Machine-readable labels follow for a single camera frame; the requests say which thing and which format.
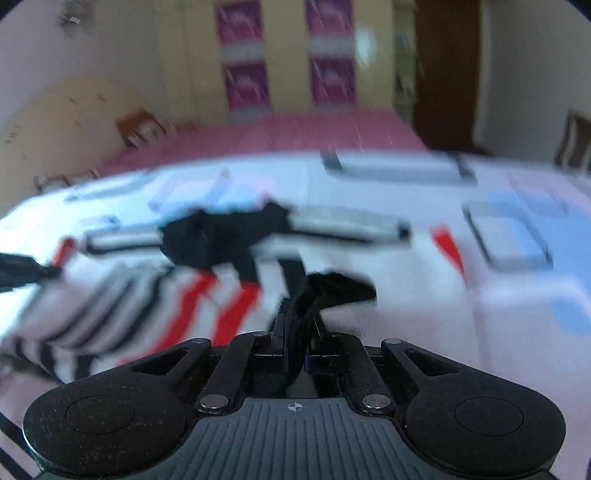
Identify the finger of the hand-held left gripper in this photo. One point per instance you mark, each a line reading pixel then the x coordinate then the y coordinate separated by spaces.
pixel 23 272

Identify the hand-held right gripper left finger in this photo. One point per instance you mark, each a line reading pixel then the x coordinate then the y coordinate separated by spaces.
pixel 280 339

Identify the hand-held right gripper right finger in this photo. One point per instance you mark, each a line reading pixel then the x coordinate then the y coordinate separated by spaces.
pixel 318 353

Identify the white striped shirt black red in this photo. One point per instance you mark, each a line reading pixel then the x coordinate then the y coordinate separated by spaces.
pixel 138 300

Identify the white blue pink patterned blanket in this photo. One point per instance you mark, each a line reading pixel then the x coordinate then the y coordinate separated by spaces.
pixel 415 314

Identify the cream wooden headboard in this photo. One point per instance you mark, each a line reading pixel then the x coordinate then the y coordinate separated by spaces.
pixel 60 129

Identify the brown stuffed toy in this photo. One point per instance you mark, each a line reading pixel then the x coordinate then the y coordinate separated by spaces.
pixel 138 129

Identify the pink bedsheet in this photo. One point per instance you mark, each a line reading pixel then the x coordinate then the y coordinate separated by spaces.
pixel 300 134

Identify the purple wardrobe poster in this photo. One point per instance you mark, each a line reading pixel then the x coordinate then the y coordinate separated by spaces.
pixel 247 86
pixel 333 82
pixel 239 23
pixel 328 18

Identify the cream yellow wardrobe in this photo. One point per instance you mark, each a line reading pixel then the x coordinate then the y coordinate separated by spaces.
pixel 286 69

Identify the brown wooden door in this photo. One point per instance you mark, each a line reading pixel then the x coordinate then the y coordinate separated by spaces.
pixel 448 74

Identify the brown wooden chair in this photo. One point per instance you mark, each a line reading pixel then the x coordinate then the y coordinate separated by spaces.
pixel 572 143

